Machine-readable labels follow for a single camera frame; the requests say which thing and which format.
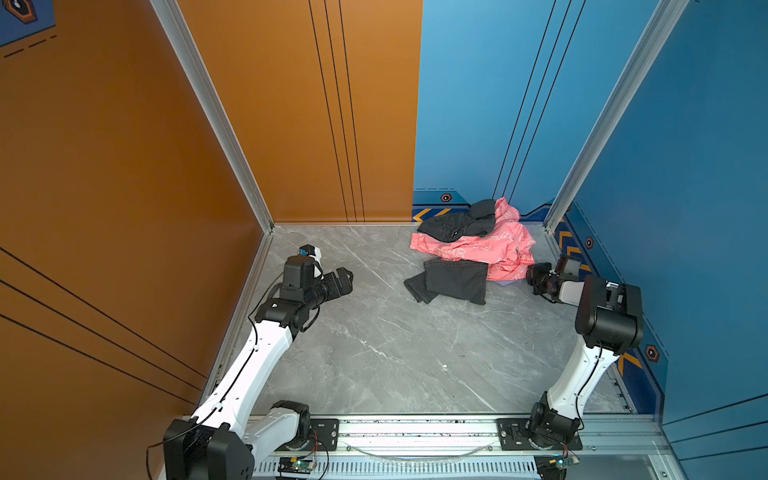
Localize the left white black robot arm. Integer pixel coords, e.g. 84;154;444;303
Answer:
156;245;354;479

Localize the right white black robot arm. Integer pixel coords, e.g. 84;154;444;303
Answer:
526;256;644;449

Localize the pink patterned cloth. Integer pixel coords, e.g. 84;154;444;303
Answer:
410;198;536;282

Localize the dark grey folded garment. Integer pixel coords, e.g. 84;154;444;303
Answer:
404;259;488;305

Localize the black jeans upper garment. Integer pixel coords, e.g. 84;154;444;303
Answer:
417;199;496;243

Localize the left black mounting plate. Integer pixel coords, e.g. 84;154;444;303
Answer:
279;418;340;452

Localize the black mounting plate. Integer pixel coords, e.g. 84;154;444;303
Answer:
279;418;340;452
495;417;583;452

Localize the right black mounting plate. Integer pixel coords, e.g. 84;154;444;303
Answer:
495;417;583;452

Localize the left small circuit board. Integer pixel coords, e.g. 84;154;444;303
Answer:
276;457;317;480

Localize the small circuit board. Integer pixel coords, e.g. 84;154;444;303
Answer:
276;457;317;480
534;455;581;480

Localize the right small circuit board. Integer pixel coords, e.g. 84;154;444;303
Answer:
534;455;581;480

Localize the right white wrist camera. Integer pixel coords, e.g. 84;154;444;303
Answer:
554;255;582;281

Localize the right aluminium corner post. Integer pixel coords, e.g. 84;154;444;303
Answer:
543;0;689;234

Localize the aluminium corner post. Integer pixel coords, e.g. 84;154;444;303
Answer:
543;0;689;234
150;0;274;234

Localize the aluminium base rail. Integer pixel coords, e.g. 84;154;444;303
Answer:
254;414;686;479

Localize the left aluminium corner post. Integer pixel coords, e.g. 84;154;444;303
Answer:
150;0;274;234

